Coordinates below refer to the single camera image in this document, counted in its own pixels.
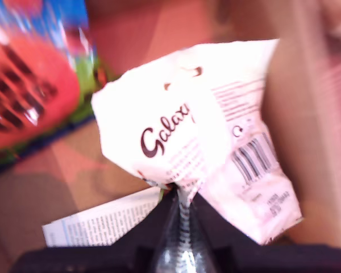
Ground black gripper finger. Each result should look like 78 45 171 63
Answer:
192 195 262 273
113 189 179 273

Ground white Galaxy chocolate bag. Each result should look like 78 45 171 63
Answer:
90 38 303 273

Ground blue Terry's orange bag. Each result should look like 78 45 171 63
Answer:
0 0 109 174

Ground open brown cardboard box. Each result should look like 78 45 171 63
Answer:
0 0 341 273

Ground white text leaflet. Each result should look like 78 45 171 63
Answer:
41 186 163 248

